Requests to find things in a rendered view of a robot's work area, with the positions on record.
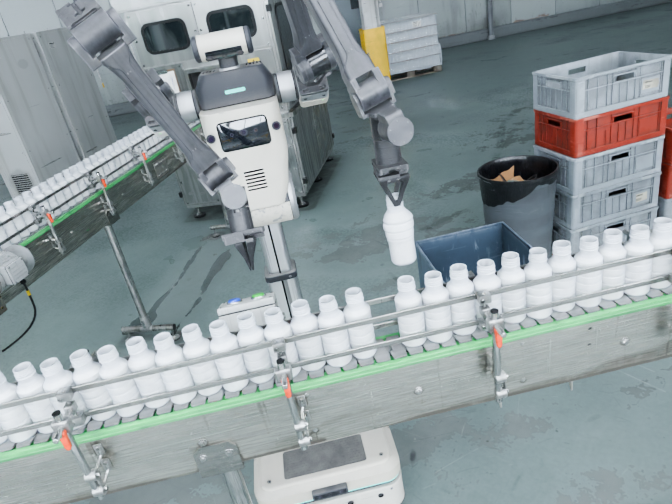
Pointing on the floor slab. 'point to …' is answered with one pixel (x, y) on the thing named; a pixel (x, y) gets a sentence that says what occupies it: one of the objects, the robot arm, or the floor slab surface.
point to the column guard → (376, 47)
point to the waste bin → (521, 197)
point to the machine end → (155, 43)
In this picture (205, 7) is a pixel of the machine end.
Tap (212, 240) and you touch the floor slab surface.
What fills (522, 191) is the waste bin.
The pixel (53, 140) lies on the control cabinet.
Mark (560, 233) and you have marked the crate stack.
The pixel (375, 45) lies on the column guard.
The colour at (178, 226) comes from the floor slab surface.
